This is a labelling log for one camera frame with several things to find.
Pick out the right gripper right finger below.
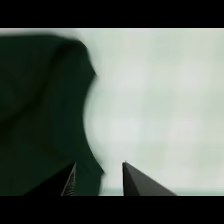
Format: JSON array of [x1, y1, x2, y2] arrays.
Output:
[[121, 160, 178, 197]]

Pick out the dark green T-shirt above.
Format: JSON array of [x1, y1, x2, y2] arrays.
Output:
[[0, 33, 106, 197]]

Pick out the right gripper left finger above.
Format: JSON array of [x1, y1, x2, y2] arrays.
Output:
[[23, 161, 77, 197]]

